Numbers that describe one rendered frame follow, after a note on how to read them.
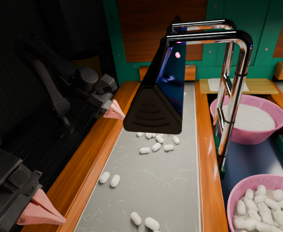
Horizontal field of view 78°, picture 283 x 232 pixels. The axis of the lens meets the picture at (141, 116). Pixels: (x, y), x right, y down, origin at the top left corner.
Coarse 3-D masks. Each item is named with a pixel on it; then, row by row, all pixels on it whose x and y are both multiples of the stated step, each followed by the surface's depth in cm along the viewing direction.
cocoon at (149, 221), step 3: (147, 219) 42; (150, 219) 41; (153, 219) 42; (147, 222) 41; (150, 222) 41; (153, 222) 41; (156, 222) 41; (147, 225) 41; (150, 225) 41; (153, 225) 40; (156, 225) 40; (150, 228) 41; (153, 228) 40; (156, 228) 40
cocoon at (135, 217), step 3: (132, 213) 43; (135, 213) 43; (132, 216) 43; (135, 216) 42; (138, 216) 43; (132, 219) 43; (135, 219) 42; (138, 219) 42; (135, 222) 42; (138, 222) 42
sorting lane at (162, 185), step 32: (192, 96) 89; (192, 128) 69; (128, 160) 59; (160, 160) 58; (192, 160) 57; (96, 192) 51; (128, 192) 50; (160, 192) 49; (192, 192) 48; (96, 224) 44; (128, 224) 43; (160, 224) 42; (192, 224) 41
